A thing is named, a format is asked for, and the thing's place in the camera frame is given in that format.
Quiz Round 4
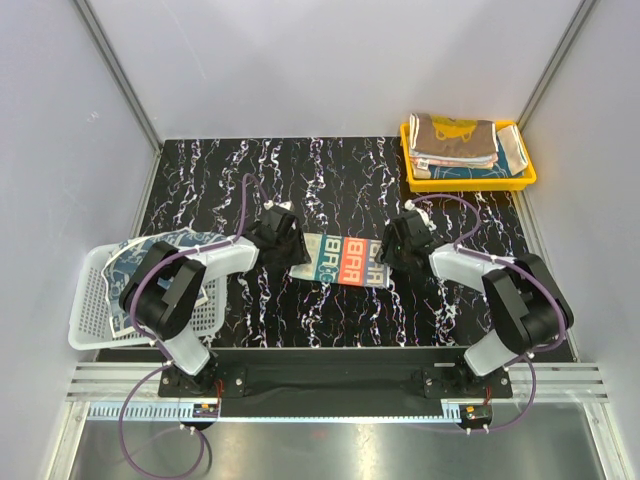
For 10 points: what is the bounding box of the pink white rabbit towel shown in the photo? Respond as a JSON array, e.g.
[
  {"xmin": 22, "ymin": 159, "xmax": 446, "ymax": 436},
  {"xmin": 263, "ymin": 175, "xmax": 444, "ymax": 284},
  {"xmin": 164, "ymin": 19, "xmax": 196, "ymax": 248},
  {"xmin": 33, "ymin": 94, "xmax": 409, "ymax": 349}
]
[{"xmin": 410, "ymin": 153, "xmax": 498, "ymax": 170}]

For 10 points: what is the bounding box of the left orange connector box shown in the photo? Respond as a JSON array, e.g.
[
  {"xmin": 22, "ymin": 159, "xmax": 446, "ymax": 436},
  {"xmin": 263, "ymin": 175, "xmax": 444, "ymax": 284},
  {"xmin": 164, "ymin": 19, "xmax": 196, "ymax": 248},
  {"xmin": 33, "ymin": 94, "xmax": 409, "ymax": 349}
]
[{"xmin": 193, "ymin": 403, "xmax": 220, "ymax": 419}]

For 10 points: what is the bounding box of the blue white patterned towel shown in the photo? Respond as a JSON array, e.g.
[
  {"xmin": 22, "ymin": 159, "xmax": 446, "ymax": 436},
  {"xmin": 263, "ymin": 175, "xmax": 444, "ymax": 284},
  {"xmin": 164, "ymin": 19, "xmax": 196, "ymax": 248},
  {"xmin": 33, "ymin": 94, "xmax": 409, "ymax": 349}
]
[{"xmin": 101, "ymin": 228, "xmax": 226, "ymax": 339}]

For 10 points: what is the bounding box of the aluminium frame rail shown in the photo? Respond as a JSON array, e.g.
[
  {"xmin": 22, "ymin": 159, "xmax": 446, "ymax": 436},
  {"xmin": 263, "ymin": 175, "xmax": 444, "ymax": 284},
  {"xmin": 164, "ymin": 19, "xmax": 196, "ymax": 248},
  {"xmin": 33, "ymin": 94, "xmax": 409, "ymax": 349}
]
[{"xmin": 66, "ymin": 362, "xmax": 608, "ymax": 403}]

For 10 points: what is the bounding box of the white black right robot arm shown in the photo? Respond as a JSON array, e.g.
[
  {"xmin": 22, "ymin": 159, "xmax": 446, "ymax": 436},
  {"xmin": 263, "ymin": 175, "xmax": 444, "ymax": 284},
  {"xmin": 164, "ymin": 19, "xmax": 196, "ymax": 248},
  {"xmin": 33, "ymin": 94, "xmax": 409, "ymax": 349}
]
[{"xmin": 376, "ymin": 209, "xmax": 574, "ymax": 397}]

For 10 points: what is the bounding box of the right orange connector box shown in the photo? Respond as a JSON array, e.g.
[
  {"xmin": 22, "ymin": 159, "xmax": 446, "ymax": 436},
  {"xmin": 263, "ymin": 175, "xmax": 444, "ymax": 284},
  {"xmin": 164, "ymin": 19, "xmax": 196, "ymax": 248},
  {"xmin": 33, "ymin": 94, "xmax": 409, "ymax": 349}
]
[{"xmin": 461, "ymin": 404, "xmax": 493, "ymax": 428}]

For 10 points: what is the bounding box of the white plastic laundry basket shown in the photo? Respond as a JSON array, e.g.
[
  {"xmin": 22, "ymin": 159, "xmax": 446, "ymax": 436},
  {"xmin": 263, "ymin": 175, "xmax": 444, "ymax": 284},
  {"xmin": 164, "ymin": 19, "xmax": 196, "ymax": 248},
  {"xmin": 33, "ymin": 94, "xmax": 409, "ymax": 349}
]
[{"xmin": 68, "ymin": 244, "xmax": 227, "ymax": 351}]

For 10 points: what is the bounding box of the yellow plastic tray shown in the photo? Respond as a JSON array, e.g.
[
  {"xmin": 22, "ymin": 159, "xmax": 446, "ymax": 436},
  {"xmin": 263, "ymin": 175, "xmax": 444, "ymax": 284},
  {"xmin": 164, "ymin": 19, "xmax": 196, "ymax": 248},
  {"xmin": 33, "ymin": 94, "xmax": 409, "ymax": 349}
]
[{"xmin": 399, "ymin": 122, "xmax": 537, "ymax": 193}]

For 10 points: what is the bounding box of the striped rabbit text towel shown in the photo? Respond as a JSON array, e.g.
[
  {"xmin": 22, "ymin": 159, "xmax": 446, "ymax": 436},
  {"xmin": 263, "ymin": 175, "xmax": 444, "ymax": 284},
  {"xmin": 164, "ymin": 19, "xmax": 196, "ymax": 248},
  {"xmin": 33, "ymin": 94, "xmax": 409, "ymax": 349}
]
[{"xmin": 289, "ymin": 233, "xmax": 391, "ymax": 289}]

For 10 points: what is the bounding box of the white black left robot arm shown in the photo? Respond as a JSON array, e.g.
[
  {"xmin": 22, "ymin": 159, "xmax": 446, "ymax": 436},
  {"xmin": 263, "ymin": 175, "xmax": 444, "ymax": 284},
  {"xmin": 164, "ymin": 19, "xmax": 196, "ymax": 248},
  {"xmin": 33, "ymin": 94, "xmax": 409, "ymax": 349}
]
[{"xmin": 119, "ymin": 201, "xmax": 310, "ymax": 396}]

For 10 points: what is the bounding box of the orange connector box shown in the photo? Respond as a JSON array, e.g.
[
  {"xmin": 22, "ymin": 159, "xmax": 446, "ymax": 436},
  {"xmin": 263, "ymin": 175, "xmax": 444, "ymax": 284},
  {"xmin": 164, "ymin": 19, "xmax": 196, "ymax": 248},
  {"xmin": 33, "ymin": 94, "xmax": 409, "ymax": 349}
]
[
  {"xmin": 193, "ymin": 403, "xmax": 220, "ymax": 419},
  {"xmin": 461, "ymin": 404, "xmax": 493, "ymax": 428}
]

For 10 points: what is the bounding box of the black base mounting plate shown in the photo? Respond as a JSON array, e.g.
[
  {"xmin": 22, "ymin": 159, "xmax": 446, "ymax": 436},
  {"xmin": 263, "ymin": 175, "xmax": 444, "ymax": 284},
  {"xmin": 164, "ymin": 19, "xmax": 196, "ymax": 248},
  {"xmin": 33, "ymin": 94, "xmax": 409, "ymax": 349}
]
[{"xmin": 159, "ymin": 347, "xmax": 513, "ymax": 400}]

